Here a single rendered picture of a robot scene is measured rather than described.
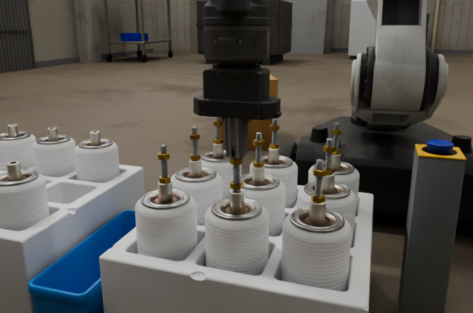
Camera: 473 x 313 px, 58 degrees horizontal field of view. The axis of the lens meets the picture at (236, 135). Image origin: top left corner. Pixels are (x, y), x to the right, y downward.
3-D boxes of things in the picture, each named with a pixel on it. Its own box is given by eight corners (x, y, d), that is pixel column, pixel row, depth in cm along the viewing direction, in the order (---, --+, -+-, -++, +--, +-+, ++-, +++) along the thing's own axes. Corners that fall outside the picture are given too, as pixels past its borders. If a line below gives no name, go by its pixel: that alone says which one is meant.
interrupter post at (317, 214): (305, 224, 59) (307, 202, 58) (311, 217, 61) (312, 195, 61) (322, 227, 58) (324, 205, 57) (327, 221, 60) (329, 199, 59)
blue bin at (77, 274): (128, 257, 98) (124, 209, 95) (172, 264, 95) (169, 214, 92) (32, 349, 70) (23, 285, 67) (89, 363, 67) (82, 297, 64)
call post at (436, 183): (398, 298, 83) (414, 145, 75) (437, 305, 81) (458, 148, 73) (399, 321, 76) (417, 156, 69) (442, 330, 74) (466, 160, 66)
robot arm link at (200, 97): (181, 117, 57) (178, 26, 54) (207, 105, 66) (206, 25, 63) (272, 124, 54) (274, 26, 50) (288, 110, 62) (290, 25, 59)
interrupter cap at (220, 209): (200, 210, 64) (200, 206, 63) (238, 197, 69) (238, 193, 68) (234, 228, 58) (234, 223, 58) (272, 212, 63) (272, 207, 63)
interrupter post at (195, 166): (190, 174, 79) (189, 157, 78) (203, 174, 79) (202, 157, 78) (188, 179, 77) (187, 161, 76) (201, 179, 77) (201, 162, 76)
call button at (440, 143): (424, 149, 73) (426, 138, 73) (450, 151, 72) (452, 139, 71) (426, 155, 70) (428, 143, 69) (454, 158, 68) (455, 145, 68)
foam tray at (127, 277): (200, 243, 104) (199, 173, 100) (367, 270, 92) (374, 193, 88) (106, 356, 68) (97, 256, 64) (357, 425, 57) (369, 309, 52)
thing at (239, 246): (194, 312, 68) (191, 208, 64) (238, 288, 74) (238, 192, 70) (234, 345, 61) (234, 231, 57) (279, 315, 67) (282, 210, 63)
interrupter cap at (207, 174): (178, 169, 81) (178, 166, 81) (217, 169, 81) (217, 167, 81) (172, 183, 74) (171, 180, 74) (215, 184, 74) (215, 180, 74)
